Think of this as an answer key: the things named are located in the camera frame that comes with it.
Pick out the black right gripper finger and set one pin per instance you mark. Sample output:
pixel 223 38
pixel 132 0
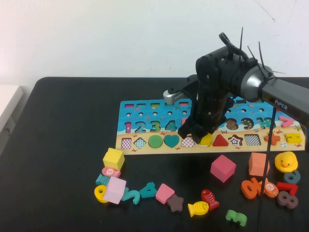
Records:
pixel 186 129
pixel 201 134

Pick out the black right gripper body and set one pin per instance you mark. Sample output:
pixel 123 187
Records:
pixel 208 108

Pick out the yellow pentagon piece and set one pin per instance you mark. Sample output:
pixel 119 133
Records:
pixel 207 140

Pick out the green number three piece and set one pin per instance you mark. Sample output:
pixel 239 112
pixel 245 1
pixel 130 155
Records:
pixel 235 217

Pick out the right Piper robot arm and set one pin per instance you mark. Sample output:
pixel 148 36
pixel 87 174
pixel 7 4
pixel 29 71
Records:
pixel 285 95

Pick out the pink number five piece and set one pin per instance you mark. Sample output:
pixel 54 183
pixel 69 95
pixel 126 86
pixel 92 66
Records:
pixel 183 121

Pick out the red triangle piece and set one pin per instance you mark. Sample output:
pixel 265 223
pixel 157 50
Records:
pixel 220 141

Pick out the green circle piece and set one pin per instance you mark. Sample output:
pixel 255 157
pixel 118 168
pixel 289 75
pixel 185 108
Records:
pixel 155 141

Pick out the blue wooden number puzzle board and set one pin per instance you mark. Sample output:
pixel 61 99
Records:
pixel 149 116

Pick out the pink trapezoid piece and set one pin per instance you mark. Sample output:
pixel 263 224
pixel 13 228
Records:
pixel 164 192

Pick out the teal number four piece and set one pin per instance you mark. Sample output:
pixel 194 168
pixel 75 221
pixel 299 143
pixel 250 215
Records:
pixel 148 189

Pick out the orange plus sign piece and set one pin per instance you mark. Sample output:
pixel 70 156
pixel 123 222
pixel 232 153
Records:
pixel 275 138

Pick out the brown star piece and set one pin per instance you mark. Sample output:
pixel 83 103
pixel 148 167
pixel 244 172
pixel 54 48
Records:
pixel 175 203

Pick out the pink greater-than sign piece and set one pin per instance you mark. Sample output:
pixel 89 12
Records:
pixel 286 122

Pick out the teal number two piece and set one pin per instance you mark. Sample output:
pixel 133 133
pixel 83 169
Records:
pixel 131 195

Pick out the yellow equals sign piece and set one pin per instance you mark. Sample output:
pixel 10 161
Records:
pixel 292 138

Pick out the grey-blue number nine piece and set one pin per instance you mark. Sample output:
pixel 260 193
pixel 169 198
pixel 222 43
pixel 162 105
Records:
pixel 292 177

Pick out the red number seven piece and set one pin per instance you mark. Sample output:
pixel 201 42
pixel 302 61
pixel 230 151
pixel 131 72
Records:
pixel 288 187

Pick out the brown number eight piece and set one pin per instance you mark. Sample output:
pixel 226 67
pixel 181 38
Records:
pixel 287 200

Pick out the yellow number six piece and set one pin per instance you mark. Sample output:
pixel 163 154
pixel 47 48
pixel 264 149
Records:
pixel 99 195

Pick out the magenta foam cube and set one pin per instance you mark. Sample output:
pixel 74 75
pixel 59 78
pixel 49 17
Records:
pixel 222 168

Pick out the salmon foam cube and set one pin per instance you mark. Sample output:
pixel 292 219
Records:
pixel 257 164

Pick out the red wooden fish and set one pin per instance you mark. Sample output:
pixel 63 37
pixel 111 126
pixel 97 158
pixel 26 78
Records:
pixel 209 198

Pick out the black zip tie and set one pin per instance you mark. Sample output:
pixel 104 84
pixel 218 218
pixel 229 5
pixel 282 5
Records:
pixel 251 53
pixel 264 65
pixel 241 41

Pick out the yellow wooden fish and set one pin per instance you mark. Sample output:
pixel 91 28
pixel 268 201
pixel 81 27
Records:
pixel 198 208

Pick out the yellow foam cube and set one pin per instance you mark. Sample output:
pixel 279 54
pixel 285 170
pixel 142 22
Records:
pixel 113 158

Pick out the pink fish with five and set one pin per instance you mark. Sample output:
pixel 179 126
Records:
pixel 110 171

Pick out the orange fish with ten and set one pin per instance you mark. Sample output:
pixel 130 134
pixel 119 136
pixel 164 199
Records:
pixel 270 188

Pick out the yellow rubber duck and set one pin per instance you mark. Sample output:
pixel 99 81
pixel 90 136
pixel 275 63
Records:
pixel 286 161

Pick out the light pink foam cube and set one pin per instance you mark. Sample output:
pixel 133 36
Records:
pixel 114 191

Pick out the teal wooden fish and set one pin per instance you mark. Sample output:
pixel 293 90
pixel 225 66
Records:
pixel 102 179

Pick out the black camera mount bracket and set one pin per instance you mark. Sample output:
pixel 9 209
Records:
pixel 192 84

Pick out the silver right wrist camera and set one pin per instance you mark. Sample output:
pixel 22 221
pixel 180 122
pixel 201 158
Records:
pixel 172 96

